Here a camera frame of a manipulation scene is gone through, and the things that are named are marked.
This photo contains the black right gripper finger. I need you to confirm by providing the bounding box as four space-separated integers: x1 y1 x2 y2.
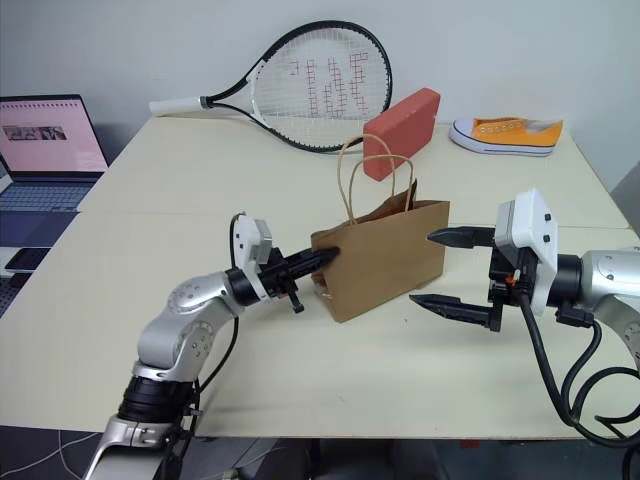
408 293 502 333
426 225 497 250

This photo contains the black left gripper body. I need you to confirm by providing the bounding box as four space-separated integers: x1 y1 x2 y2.
256 251 306 315

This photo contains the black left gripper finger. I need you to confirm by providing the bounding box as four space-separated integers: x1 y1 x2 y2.
285 245 343 265
288 258 335 278

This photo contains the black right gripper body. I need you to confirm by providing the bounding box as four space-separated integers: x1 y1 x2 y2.
486 244 535 332

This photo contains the brown paper bag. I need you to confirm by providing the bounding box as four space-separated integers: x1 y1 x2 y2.
310 133 451 326

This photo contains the yellow canvas sneaker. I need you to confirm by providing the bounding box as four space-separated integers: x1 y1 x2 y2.
448 116 565 158

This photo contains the red foam brick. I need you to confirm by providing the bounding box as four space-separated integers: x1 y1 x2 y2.
362 87 443 182

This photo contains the black white tennis racket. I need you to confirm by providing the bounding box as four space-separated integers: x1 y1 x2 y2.
148 19 393 155

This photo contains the black smartphone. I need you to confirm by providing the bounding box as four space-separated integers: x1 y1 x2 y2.
5 246 53 274

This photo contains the open grey laptop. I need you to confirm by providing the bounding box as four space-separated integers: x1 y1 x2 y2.
0 94 110 217

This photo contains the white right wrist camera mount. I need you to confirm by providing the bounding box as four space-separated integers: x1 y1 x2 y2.
493 187 559 317

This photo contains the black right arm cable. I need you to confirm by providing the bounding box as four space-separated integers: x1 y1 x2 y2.
516 284 640 480

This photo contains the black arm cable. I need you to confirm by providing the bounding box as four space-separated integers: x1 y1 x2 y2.
163 211 250 480
516 284 640 480

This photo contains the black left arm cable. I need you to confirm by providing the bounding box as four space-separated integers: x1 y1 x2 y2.
163 211 250 480

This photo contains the thin white floor cable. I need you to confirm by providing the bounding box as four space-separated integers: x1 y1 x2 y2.
0 428 104 477

